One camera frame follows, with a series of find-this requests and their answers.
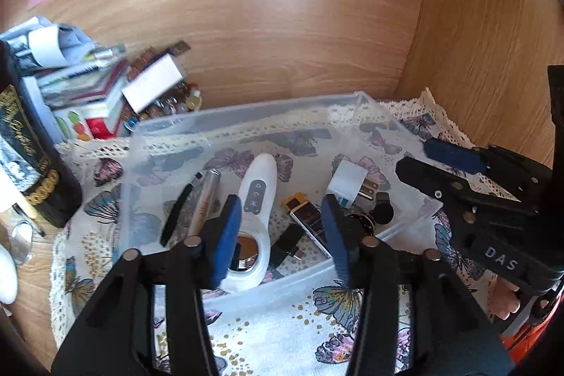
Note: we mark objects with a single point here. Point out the white power adapter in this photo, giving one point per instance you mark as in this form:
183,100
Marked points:
346,184

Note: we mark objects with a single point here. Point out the silver metal tube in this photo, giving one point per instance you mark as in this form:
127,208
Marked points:
207,195

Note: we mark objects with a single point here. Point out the cluster of small bottles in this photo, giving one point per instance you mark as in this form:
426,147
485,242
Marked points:
176,105

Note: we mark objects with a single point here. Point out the clear plastic storage box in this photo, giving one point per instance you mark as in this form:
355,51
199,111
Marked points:
286,279

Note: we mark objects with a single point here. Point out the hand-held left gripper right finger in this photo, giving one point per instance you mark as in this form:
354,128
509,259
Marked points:
335,235

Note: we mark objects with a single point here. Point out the black round cap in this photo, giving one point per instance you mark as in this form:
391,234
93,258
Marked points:
382,211

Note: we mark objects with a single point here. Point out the red orange garment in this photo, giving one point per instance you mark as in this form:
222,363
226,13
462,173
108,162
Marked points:
528,340

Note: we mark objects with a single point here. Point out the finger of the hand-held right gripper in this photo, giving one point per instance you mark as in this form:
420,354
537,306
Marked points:
432,182
454,154

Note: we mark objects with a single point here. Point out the black slim tool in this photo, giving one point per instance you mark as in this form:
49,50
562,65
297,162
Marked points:
176,213

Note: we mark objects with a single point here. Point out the clear drinking glass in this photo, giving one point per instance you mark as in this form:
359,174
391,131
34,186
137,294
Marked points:
22,241

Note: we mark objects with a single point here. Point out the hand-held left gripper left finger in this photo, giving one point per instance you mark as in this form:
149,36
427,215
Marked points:
227,235

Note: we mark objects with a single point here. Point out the white paper sheet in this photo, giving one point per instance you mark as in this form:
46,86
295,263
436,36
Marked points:
9,191

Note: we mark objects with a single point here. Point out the person's right hand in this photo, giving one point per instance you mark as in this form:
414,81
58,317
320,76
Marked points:
506,301

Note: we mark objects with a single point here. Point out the stack of books and packets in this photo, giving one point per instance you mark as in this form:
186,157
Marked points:
88,94

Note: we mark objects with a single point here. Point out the pile of folded papers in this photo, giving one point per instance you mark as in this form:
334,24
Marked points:
44,45

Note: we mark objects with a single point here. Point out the white handheld beauty device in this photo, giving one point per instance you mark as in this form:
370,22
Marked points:
260,182

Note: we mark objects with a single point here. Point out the small white box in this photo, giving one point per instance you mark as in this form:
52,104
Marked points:
152,83

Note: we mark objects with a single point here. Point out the white rounded object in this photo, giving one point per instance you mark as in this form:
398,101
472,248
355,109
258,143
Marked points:
6,274

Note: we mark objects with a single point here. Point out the black gold perfume box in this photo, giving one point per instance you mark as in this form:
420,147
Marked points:
304,217

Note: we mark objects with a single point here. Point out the butterfly print lace tablecloth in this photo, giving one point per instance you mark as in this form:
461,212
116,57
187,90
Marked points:
273,327

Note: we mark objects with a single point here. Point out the black box gold lettering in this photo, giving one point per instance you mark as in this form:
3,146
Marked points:
39,164

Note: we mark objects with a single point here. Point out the black usb adapter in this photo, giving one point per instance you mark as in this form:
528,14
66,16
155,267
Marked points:
286,241

